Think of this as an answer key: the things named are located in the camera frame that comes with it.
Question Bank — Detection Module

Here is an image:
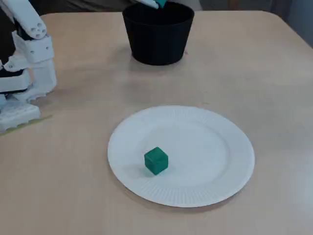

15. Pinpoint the green base plate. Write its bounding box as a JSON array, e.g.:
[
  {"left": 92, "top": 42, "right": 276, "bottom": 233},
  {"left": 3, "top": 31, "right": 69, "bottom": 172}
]
[{"left": 0, "top": 114, "right": 54, "bottom": 137}]

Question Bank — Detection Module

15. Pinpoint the white paper plate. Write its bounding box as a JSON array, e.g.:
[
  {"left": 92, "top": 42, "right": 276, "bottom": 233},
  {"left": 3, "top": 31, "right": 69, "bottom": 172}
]
[{"left": 107, "top": 105, "right": 255, "bottom": 208}]

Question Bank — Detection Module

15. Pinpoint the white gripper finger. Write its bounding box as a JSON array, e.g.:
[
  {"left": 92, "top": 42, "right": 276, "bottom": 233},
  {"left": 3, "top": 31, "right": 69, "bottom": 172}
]
[{"left": 136, "top": 0, "right": 160, "bottom": 10}]

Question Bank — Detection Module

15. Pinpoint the black pot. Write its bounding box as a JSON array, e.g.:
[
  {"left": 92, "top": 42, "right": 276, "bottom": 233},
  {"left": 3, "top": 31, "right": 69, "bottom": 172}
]
[{"left": 122, "top": 1, "right": 196, "bottom": 66}]

